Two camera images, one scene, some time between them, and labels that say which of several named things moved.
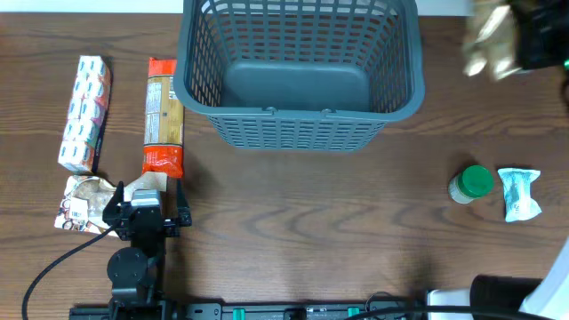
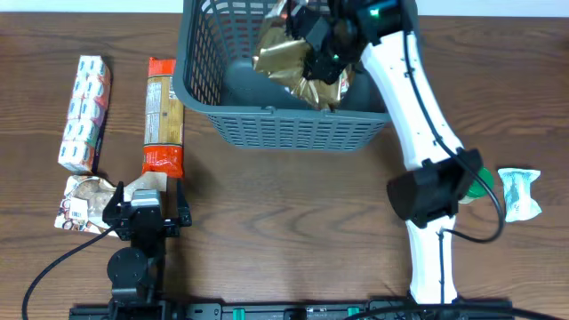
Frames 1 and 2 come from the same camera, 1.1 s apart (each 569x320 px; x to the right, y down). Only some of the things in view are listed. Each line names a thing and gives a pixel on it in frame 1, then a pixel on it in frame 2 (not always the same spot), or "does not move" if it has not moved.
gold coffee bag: x=491 y=48 to x=283 y=60
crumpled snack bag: x=84 y=198 does not move
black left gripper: x=145 y=223 does not move
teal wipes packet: x=516 y=183 does not move
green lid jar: x=473 y=181 does not move
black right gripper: x=534 y=49 to x=314 y=32
